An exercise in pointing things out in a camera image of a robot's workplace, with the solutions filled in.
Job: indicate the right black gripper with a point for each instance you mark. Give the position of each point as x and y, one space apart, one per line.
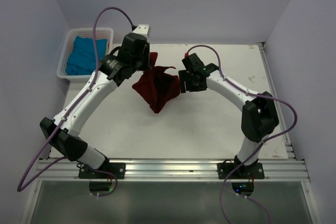
184 75

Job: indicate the blue t shirt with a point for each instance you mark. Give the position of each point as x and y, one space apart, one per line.
82 59

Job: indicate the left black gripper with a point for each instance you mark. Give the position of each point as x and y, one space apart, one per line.
146 51

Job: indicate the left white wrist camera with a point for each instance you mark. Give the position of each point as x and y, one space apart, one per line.
143 30

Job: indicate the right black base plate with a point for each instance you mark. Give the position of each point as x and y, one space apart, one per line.
225 170

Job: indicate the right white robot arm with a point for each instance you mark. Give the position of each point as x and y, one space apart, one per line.
259 115

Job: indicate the aluminium mounting rail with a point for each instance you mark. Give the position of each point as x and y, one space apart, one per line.
180 170

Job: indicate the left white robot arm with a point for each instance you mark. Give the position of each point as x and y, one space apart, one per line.
62 132

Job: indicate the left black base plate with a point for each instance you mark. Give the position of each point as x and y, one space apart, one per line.
117 169

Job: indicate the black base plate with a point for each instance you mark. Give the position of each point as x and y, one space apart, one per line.
225 170
117 169

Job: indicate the dark red t shirt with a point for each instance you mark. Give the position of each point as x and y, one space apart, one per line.
156 86

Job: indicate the white plastic basket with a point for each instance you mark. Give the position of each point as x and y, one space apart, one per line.
104 38

